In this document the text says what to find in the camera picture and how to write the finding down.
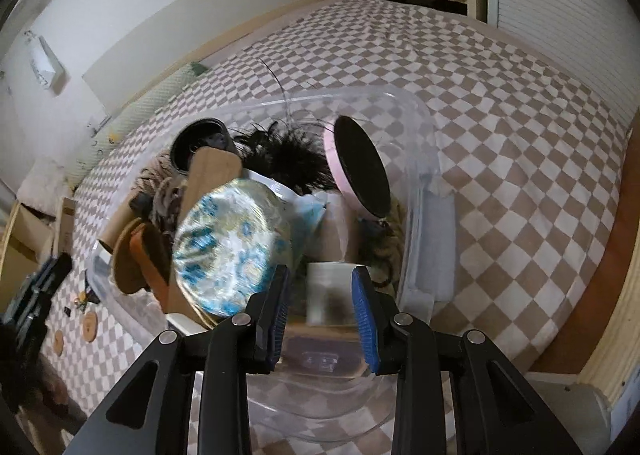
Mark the round cork coaster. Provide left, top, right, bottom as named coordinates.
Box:
left=52, top=331, right=64, bottom=357
left=82, top=311, right=99, bottom=343

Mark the pink round mirror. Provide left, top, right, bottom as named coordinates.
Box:
left=322, top=115, right=392, bottom=221

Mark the white hanging bag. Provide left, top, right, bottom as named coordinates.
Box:
left=25, top=31, right=66, bottom=95

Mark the checkered bed sheet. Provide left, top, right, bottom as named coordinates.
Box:
left=39, top=0, right=632, bottom=455

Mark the green long bolster pillow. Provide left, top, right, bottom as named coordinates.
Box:
left=64, top=62, right=208, bottom=190

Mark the white thermos bottle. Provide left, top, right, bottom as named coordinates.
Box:
left=169, top=118, right=238, bottom=175

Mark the blue floral silk pouch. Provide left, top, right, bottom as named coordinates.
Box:
left=172, top=178, right=293, bottom=319

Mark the square cork coaster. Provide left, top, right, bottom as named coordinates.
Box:
left=178, top=147, right=242, bottom=223

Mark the fluffy white pillow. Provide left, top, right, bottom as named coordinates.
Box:
left=16, top=158, right=72, bottom=218

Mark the cardboard tube with twine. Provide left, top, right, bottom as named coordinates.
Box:
left=98, top=190, right=146, bottom=253

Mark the blue face mask pack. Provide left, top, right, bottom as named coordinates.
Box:
left=288, top=195, right=326, bottom=264

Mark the round cork coaster left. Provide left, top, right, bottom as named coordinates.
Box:
left=52, top=331, right=64, bottom=357

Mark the round cork coaster centre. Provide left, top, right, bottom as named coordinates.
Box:
left=82, top=311, right=99, bottom=343

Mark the white roller cabinet door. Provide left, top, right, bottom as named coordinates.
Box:
left=487, top=0, right=639, bottom=126

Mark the wooden bedside shelf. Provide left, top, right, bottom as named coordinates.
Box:
left=1, top=197, right=76, bottom=312

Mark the clear plastic storage bin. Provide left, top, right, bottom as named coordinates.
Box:
left=84, top=84, right=459, bottom=443

